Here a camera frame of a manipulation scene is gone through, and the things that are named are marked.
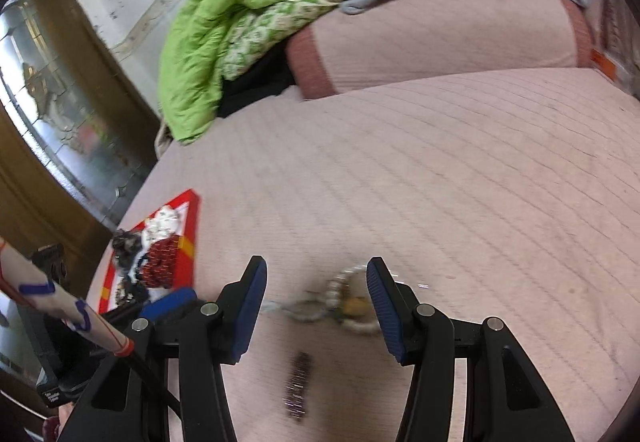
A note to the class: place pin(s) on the pink quilted bed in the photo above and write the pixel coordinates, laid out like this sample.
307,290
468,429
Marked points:
425,182

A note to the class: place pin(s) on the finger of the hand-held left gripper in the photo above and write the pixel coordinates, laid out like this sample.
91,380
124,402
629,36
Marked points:
167,302

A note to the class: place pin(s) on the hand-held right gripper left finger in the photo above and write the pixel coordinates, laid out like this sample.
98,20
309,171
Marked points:
247,312

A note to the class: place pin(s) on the pink bolster pillow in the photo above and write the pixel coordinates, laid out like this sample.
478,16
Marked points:
440,42

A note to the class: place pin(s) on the green quilted blanket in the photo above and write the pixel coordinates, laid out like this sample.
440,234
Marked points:
240,7

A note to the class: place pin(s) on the purple beaded hair clip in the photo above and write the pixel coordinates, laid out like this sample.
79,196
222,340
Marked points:
299,384

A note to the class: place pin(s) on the black scrunchie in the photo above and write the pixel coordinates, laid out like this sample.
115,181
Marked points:
129,292

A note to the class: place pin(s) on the red polka dot scrunchie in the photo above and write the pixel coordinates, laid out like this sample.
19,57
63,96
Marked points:
161,259

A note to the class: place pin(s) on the thin grey bangle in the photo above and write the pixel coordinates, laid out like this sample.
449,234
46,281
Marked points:
302,309

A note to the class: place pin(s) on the white polka dot scrunchie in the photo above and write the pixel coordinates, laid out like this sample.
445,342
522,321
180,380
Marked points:
162,222

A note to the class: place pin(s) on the dark cloth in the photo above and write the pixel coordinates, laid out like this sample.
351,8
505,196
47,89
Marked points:
255,82

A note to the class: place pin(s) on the grey brown sheer scrunchie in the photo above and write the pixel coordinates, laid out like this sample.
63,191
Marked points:
127,246

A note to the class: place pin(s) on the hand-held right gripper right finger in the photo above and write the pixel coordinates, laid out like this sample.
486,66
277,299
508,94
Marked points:
387,312

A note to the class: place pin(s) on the red box with white inside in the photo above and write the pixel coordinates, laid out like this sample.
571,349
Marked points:
187,222

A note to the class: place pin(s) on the wooden door with glass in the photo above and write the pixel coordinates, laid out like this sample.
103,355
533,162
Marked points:
55,132

